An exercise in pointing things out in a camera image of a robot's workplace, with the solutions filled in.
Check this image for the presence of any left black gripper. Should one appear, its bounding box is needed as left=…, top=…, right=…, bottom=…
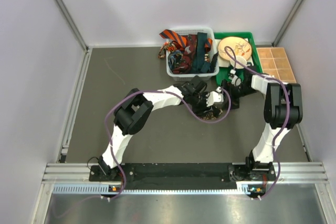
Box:
left=188, top=92, right=212, bottom=118

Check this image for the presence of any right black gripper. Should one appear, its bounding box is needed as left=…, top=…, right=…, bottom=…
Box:
left=219, top=80, right=258, bottom=111

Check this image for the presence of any brown floral tie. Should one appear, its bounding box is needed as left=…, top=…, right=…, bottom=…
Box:
left=198, top=106, right=223, bottom=120

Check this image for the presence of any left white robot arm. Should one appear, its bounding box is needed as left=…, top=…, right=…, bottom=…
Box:
left=98, top=76, right=224, bottom=180

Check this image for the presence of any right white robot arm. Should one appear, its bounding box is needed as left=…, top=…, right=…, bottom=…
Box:
left=222, top=73, right=303, bottom=182

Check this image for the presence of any green plastic tray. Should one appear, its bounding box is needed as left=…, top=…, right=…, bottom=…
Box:
left=214, top=32, right=262, bottom=86

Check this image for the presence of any dark green white mug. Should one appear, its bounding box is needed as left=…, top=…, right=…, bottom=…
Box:
left=229, top=56, right=253, bottom=69

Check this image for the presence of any dark teal tie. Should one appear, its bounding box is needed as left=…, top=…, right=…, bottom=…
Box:
left=191, top=32, right=218, bottom=74

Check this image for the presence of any beige floral plate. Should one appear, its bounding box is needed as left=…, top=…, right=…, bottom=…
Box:
left=218, top=36, right=252, bottom=60

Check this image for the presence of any dark red patterned tie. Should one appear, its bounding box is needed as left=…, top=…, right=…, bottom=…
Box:
left=172, top=34, right=197, bottom=74

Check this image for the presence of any wooden compartment box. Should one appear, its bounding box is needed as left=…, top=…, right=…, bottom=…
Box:
left=257, top=47, right=296, bottom=83

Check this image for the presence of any blue patterned tie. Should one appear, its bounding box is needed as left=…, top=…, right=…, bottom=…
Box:
left=167, top=50, right=183, bottom=71

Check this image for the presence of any orange floral dark tie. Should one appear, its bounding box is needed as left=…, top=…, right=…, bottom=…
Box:
left=158, top=41, right=183, bottom=59

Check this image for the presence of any white plastic basket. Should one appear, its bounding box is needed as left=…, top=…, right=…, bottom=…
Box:
left=165, top=26, right=219, bottom=81

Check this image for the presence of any orange navy striped tie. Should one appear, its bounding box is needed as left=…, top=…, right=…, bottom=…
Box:
left=159, top=29, right=213, bottom=51

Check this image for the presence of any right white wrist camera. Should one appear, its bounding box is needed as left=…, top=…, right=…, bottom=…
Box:
left=229, top=69, right=241, bottom=87

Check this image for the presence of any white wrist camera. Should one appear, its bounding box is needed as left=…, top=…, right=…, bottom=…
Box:
left=206, top=87, right=225, bottom=109
left=229, top=69, right=241, bottom=87

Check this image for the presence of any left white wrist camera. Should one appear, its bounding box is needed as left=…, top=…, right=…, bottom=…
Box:
left=206, top=87, right=225, bottom=109

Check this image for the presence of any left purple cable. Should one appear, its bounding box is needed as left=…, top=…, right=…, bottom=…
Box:
left=104, top=89, right=232, bottom=201

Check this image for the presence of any purple cable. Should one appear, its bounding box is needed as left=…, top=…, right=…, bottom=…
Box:
left=224, top=46, right=292, bottom=200
left=104, top=89, right=232, bottom=201

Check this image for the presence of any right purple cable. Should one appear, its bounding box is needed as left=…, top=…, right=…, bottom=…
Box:
left=224, top=46, right=292, bottom=200

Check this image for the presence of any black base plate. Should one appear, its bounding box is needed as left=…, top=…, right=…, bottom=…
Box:
left=89, top=162, right=276, bottom=190

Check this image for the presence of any aluminium frame rail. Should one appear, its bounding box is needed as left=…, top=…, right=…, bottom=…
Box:
left=42, top=162, right=328, bottom=198

